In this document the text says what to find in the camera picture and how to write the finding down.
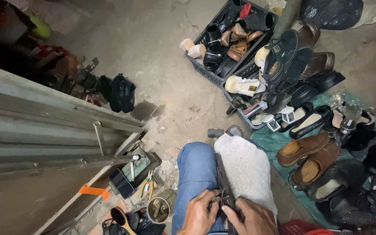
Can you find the black crate of mixed shoes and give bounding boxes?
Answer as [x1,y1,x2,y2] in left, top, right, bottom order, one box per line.
[184,0,279,87]

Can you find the orange tape strip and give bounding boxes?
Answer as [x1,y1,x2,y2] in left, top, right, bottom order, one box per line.
[78,184,110,201]

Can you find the black flat shoe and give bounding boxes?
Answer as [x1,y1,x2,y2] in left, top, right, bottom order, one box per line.
[278,102,314,133]
[289,104,332,139]

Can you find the pliers with yellow-green handles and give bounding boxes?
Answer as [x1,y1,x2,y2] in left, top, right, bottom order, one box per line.
[140,169,155,200]

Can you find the black lace-up sneaker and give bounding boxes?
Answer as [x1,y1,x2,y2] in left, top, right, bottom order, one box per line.
[274,47,314,94]
[262,29,299,83]

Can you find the grey hammer head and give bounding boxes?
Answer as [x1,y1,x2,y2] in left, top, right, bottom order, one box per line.
[207,128,225,138]

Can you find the person's right hand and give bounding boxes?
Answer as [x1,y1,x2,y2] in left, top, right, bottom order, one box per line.
[221,197,279,235]

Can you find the brown suede shoe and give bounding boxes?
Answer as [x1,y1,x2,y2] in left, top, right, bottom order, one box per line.
[276,133,331,168]
[289,144,339,192]

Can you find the green tool box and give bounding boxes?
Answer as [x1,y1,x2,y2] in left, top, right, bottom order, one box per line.
[121,151,163,190]

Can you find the brown leather loafer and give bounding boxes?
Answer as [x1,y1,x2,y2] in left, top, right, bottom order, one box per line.
[297,21,321,49]
[299,52,336,80]

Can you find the person's leg in blue jeans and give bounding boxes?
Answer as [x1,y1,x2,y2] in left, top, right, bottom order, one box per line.
[171,141,228,235]

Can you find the black crate with white sneaker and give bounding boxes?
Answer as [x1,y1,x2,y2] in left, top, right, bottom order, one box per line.
[220,59,306,130]

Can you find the person's left hand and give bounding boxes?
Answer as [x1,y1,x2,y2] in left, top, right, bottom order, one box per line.
[176,189,223,235]

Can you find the grey corrugated metal panel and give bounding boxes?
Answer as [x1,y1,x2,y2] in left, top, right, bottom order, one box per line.
[0,61,145,235]

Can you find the beige heeled shoes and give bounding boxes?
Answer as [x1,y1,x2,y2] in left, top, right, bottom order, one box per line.
[179,38,207,60]

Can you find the red plastic basket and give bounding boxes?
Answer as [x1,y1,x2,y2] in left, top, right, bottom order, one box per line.
[278,219,336,235]

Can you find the sandals with clear straps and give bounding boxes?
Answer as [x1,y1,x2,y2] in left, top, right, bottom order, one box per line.
[331,103,376,135]

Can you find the dark worn shoe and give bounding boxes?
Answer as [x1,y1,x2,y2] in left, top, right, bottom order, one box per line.
[215,152,241,235]

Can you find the black plastic garbage bag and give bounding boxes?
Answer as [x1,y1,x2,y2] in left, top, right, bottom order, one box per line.
[299,0,364,31]

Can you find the tin can of tools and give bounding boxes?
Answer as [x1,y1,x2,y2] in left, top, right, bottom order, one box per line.
[146,189,178,225]

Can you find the small metal tool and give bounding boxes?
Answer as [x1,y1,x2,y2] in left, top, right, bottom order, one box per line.
[210,187,230,209]

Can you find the green tarp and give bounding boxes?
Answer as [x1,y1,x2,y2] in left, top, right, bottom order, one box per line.
[250,91,376,230]

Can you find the white clear-heel shoe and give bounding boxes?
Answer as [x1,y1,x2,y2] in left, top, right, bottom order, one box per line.
[255,113,281,133]
[279,106,296,125]

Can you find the wooden shoe brush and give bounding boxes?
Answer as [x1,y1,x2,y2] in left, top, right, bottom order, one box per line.
[110,206,138,235]

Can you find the black bags and straps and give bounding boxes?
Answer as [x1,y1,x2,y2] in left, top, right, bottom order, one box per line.
[102,210,166,235]

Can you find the black leather shoe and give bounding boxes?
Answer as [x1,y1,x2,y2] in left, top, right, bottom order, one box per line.
[305,70,346,94]
[287,84,320,108]

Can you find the yellow-green bottle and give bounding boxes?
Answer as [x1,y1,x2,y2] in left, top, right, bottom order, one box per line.
[27,12,53,40]

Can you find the heap of dark shoes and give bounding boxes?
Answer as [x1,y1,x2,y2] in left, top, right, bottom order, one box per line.
[305,122,376,235]

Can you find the heap of clutter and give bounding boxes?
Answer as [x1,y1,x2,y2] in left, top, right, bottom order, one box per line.
[0,0,112,106]

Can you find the white fleece cloth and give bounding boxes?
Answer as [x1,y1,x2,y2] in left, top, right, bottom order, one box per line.
[214,133,279,217]

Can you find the black smartphone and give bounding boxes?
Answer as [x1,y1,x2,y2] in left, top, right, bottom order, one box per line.
[109,168,136,199]

